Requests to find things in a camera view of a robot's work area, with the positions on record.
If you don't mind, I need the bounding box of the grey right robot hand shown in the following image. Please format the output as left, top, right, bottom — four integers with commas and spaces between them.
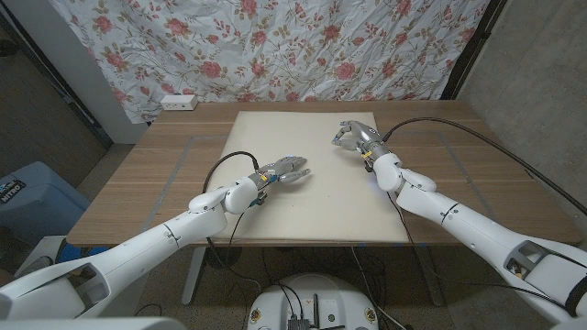
331, 119, 391, 161

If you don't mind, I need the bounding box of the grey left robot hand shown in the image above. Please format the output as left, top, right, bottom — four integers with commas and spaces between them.
249, 155, 312, 192

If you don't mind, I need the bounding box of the cream foam board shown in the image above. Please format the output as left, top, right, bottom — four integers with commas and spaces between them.
190, 110, 410, 245

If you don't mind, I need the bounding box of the black floor fan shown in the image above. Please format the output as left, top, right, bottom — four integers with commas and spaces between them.
205, 247, 242, 270

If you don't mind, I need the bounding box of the white power strip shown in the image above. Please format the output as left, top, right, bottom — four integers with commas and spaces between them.
160, 93, 199, 112

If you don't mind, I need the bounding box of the floral backdrop cloth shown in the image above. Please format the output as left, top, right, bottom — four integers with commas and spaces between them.
48, 0, 492, 125

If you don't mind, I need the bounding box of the white table leg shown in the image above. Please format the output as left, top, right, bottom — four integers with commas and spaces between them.
415, 246, 445, 307
181, 246, 207, 306

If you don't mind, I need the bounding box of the white robot torso base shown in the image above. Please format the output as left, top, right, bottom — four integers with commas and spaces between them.
247, 273, 381, 330

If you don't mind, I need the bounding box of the black backdrop stand pole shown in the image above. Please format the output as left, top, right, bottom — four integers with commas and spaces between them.
439, 0, 508, 101

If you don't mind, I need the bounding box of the blue storage case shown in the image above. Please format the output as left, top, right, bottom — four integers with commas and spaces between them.
0, 160, 91, 247

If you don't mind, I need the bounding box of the white and blue floor object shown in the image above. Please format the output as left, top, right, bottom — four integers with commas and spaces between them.
17, 236, 109, 276

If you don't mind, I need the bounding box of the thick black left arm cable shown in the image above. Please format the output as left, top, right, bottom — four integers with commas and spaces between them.
202, 150, 260, 288

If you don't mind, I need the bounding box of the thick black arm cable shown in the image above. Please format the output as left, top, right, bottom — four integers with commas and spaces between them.
382, 116, 587, 216
202, 150, 260, 288

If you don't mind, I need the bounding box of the thin black left wrist cable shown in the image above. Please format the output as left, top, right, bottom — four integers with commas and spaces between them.
224, 203, 253, 251

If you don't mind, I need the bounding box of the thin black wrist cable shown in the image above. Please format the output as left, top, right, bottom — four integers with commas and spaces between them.
224, 203, 253, 251
386, 191, 568, 311

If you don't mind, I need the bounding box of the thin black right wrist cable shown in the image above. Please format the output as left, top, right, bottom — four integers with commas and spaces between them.
386, 191, 568, 311

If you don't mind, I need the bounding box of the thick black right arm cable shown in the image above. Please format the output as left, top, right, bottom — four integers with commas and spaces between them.
382, 116, 587, 216

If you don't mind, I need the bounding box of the white floor cable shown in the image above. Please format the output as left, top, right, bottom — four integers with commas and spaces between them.
350, 247, 407, 330

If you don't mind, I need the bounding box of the dark wall rail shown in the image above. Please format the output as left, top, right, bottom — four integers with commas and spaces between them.
0, 8, 115, 150

